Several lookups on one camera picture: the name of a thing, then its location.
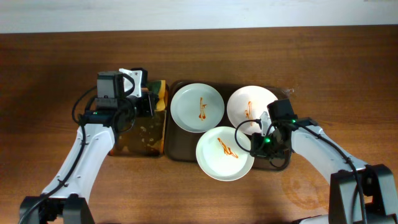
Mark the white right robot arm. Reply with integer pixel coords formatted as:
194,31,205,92
250,99,397,223

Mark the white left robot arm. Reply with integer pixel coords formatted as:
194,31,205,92
19,68,157,223

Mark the white plate front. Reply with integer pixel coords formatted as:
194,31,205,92
196,126,254,182

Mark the small black soapy tray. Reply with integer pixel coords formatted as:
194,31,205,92
108,81,170,157

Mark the yellow green sponge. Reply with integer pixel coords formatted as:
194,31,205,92
147,80,167,111

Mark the white plate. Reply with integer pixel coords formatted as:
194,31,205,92
196,126,254,182
227,86,277,128
170,83,224,133

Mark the large brown serving tray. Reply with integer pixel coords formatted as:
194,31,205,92
164,80,288,172

